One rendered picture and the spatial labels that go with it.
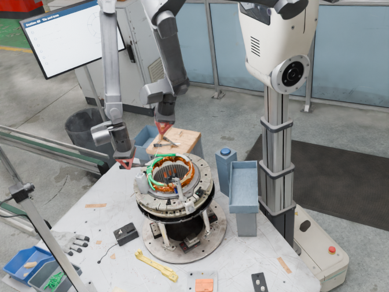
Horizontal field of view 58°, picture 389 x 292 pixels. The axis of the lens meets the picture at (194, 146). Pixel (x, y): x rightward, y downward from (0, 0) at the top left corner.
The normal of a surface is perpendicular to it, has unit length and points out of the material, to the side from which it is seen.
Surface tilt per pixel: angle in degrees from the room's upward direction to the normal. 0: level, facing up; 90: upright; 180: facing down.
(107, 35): 68
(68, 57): 83
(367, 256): 0
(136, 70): 90
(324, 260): 0
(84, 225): 0
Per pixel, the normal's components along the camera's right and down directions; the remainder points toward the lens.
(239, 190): -0.15, -0.77
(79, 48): 0.54, 0.35
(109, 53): 0.27, 0.20
